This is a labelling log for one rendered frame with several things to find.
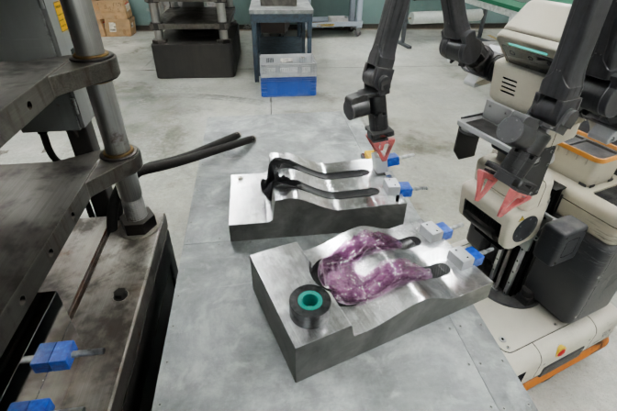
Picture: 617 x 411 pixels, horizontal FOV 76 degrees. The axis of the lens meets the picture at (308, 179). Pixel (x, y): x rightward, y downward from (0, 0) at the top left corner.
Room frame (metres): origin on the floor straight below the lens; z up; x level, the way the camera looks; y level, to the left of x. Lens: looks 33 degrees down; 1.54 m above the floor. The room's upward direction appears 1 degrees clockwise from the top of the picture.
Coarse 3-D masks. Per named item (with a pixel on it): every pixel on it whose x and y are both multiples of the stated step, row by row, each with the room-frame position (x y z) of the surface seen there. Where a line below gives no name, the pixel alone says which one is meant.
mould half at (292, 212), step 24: (288, 168) 1.01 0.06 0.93; (312, 168) 1.07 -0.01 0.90; (336, 168) 1.09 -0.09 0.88; (360, 168) 1.09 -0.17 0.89; (240, 192) 0.99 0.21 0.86; (288, 192) 0.88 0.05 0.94; (384, 192) 0.95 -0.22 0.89; (240, 216) 0.87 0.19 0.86; (264, 216) 0.87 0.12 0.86; (288, 216) 0.85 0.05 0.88; (312, 216) 0.86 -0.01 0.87; (336, 216) 0.87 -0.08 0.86; (360, 216) 0.88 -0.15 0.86; (384, 216) 0.89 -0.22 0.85; (240, 240) 0.83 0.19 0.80
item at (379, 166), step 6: (372, 156) 1.09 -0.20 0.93; (378, 156) 1.06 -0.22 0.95; (384, 156) 1.06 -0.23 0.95; (390, 156) 1.08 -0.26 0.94; (396, 156) 1.07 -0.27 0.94; (402, 156) 1.08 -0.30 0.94; (408, 156) 1.09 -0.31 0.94; (414, 156) 1.09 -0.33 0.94; (372, 162) 1.09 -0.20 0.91; (378, 162) 1.05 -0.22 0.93; (384, 162) 1.05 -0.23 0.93; (390, 162) 1.06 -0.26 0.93; (396, 162) 1.06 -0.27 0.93; (378, 168) 1.05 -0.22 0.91; (384, 168) 1.05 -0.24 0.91
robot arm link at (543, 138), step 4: (540, 128) 0.78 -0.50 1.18; (540, 132) 0.76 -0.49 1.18; (544, 132) 0.76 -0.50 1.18; (540, 136) 0.76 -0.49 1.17; (544, 136) 0.75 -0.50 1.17; (548, 136) 0.76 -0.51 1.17; (536, 140) 0.75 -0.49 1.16; (540, 140) 0.75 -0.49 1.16; (544, 140) 0.75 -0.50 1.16; (548, 140) 0.76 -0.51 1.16; (536, 144) 0.75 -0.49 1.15; (540, 144) 0.75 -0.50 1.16; (544, 144) 0.75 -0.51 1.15; (528, 148) 0.75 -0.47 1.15; (532, 148) 0.75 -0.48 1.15; (536, 148) 0.75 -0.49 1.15; (540, 148) 0.75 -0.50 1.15; (520, 152) 0.76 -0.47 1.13; (528, 152) 0.76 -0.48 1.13; (532, 152) 0.75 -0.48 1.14; (536, 152) 0.75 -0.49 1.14; (540, 152) 0.75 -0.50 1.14; (536, 156) 0.75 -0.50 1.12
